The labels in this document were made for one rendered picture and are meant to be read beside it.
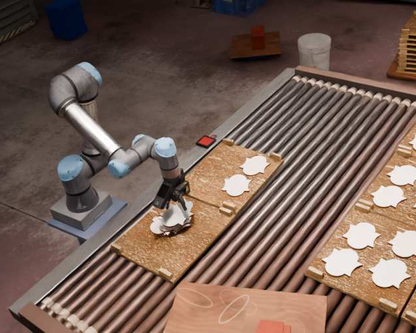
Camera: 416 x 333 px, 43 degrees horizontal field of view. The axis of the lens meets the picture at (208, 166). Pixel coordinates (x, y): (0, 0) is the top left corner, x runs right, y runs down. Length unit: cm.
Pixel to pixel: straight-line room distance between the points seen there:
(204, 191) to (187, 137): 207
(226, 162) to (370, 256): 84
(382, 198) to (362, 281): 44
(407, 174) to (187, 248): 99
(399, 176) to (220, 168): 79
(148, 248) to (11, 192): 238
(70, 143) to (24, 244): 120
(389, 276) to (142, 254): 94
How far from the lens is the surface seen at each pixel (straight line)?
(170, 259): 210
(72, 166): 233
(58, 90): 209
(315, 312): 176
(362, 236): 212
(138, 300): 203
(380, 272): 200
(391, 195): 230
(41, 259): 371
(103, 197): 248
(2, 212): 425
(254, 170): 243
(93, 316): 204
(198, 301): 182
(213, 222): 221
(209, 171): 247
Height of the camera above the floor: 246
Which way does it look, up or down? 37 degrees down
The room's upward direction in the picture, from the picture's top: 10 degrees counter-clockwise
